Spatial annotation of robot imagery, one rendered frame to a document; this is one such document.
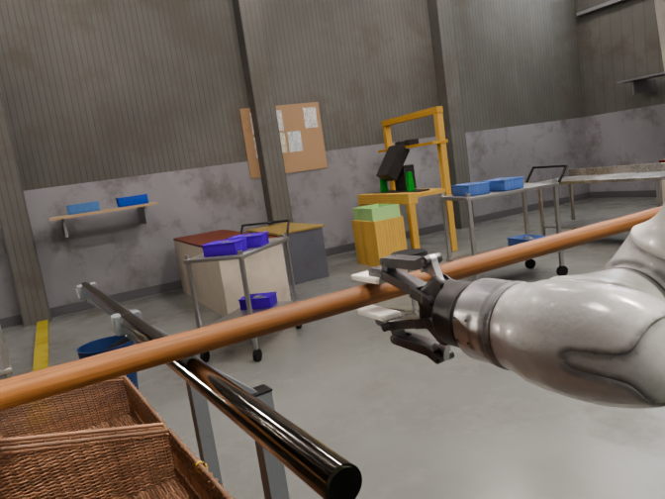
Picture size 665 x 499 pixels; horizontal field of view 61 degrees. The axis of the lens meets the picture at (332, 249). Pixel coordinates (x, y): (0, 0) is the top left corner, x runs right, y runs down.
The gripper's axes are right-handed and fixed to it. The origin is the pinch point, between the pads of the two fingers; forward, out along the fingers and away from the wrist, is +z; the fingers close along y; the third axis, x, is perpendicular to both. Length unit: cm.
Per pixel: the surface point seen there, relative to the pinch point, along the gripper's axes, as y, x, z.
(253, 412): 1.5, -26.9, -20.1
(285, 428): 1.4, -26.3, -25.3
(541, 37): -198, 873, 669
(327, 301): -1.2, -8.0, -0.9
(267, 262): 68, 177, 467
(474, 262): -0.8, 18.4, -0.9
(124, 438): 43, -27, 87
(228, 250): 32, 95, 340
